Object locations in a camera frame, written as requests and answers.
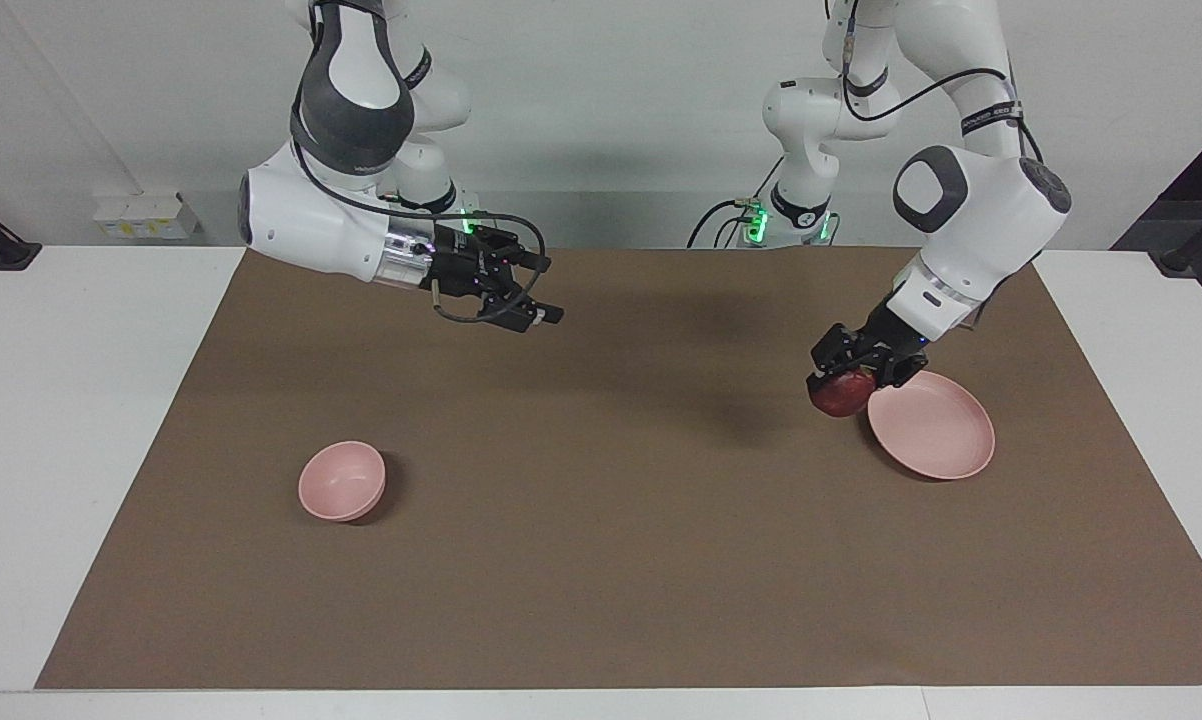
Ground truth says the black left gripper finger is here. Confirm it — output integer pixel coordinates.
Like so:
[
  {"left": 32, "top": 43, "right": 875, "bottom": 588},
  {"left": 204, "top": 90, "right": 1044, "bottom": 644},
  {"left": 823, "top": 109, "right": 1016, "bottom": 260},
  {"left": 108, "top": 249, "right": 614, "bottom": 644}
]
[
  {"left": 809, "top": 322, "right": 874, "bottom": 386},
  {"left": 866, "top": 345, "right": 930, "bottom": 391}
]

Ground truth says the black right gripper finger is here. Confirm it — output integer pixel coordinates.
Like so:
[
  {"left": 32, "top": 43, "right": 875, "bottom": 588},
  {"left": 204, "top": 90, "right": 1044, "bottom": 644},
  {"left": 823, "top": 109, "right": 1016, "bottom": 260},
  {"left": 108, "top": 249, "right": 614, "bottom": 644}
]
[
  {"left": 481, "top": 228, "right": 552, "bottom": 273},
  {"left": 476, "top": 280, "right": 565, "bottom": 333}
]

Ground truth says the dark red apple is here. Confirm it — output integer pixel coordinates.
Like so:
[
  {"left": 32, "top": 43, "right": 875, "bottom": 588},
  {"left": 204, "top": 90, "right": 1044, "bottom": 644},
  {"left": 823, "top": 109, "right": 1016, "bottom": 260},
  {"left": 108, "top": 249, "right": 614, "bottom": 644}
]
[{"left": 808, "top": 370, "right": 877, "bottom": 419}]

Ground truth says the pink plate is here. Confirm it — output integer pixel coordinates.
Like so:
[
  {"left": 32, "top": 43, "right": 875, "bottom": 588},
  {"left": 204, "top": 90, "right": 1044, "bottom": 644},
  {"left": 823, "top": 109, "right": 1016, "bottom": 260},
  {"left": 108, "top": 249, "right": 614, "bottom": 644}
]
[{"left": 866, "top": 371, "right": 996, "bottom": 481}]

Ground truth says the pink bowl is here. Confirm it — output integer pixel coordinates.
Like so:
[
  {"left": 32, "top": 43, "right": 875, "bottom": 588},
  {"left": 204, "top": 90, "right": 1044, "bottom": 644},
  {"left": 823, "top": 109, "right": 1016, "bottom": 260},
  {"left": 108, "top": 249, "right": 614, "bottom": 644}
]
[{"left": 297, "top": 440, "right": 387, "bottom": 523}]

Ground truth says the brown table mat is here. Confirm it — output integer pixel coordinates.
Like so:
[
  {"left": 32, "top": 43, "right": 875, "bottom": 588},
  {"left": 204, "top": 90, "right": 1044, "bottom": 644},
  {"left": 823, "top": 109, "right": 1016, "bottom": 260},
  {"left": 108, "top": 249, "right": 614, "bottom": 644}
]
[{"left": 36, "top": 245, "right": 1202, "bottom": 691}]

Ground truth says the black table clamp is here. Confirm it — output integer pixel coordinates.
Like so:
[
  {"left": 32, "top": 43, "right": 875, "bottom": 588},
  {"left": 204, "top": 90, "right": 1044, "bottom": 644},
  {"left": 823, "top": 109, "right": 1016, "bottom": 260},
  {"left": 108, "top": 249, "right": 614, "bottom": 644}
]
[
  {"left": 0, "top": 190, "right": 42, "bottom": 272},
  {"left": 1151, "top": 200, "right": 1202, "bottom": 276}
]

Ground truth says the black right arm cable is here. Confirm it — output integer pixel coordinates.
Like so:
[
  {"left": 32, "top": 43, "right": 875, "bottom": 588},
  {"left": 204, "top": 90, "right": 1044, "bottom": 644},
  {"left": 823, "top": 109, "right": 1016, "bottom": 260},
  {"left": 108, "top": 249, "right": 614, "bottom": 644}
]
[{"left": 291, "top": 0, "right": 550, "bottom": 323}]

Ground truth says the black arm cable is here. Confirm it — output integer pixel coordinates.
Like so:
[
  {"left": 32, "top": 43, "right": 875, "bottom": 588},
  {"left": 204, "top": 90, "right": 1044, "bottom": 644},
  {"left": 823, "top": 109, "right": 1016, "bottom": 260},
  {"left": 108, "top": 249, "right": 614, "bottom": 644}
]
[
  {"left": 291, "top": 0, "right": 550, "bottom": 323},
  {"left": 841, "top": 0, "right": 1047, "bottom": 166}
]

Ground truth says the black left base cable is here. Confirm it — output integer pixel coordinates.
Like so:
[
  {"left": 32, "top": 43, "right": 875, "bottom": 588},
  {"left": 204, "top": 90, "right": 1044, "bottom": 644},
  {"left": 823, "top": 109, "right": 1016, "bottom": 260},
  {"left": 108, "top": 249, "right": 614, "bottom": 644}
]
[{"left": 686, "top": 198, "right": 762, "bottom": 249}]

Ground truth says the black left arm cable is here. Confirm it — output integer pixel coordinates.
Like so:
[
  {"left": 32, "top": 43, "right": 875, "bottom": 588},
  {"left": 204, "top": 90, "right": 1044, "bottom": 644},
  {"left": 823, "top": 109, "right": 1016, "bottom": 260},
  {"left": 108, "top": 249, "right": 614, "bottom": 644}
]
[{"left": 841, "top": 0, "right": 1047, "bottom": 166}]

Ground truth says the white wall socket box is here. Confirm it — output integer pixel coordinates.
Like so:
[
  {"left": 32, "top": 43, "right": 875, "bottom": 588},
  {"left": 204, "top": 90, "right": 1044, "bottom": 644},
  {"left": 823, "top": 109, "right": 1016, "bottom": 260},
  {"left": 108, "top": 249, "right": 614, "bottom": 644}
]
[{"left": 94, "top": 193, "right": 202, "bottom": 241}]

